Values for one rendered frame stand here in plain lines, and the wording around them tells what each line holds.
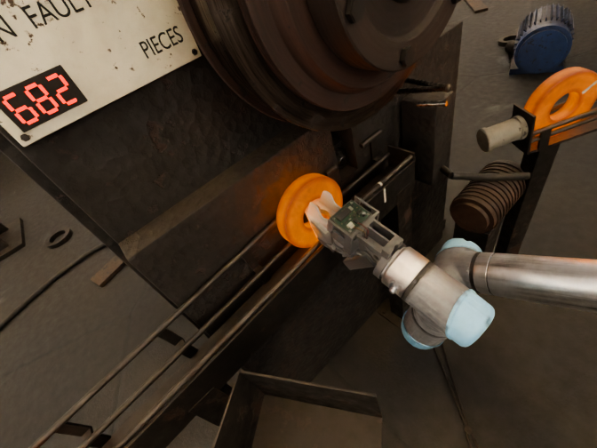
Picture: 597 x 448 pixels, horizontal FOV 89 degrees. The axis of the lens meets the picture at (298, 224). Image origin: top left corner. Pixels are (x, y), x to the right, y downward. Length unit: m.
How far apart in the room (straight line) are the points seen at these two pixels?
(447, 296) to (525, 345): 0.85
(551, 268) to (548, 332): 0.79
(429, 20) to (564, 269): 0.40
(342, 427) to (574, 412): 0.85
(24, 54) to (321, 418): 0.62
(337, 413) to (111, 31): 0.62
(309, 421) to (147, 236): 0.40
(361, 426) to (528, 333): 0.89
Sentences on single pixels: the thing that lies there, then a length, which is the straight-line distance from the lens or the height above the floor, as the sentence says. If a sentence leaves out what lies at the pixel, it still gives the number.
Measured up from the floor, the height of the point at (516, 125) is 0.69.
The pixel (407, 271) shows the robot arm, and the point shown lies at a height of 0.76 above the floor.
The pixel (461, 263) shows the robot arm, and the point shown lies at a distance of 0.63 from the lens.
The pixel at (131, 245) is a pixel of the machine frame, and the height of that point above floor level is 0.87.
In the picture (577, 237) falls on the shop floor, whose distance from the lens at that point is 1.65.
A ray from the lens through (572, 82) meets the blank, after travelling 0.94.
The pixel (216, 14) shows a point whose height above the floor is 1.11.
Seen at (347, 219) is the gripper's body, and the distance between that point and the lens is 0.51.
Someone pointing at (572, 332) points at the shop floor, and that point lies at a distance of 1.39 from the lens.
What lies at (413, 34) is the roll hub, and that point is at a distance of 0.51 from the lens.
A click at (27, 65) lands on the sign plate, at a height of 1.13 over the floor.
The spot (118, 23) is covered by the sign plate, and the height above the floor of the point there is 1.13.
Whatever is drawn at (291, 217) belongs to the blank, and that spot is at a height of 0.78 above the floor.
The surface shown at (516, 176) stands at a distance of 0.97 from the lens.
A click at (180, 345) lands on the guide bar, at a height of 0.66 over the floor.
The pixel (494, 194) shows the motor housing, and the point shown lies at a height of 0.53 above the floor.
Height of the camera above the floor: 1.16
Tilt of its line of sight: 43 degrees down
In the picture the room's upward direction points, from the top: 21 degrees counter-clockwise
